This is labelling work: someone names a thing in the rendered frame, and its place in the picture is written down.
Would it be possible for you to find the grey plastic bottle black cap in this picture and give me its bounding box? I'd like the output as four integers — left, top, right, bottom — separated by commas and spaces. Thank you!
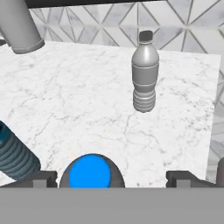
130, 30, 160, 114

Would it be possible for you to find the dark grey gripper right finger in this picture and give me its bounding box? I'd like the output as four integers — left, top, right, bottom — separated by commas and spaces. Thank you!
165, 170, 217, 189

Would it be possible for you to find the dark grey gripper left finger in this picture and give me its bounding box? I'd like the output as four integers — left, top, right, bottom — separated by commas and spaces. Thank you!
5, 170, 59, 189

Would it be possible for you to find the plain grey cylindrical bottle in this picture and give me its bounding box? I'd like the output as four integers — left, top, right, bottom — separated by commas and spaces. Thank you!
0, 0, 46, 55

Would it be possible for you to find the dark grey-brown bottle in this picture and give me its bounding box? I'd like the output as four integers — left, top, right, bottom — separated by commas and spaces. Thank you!
215, 156, 224, 188

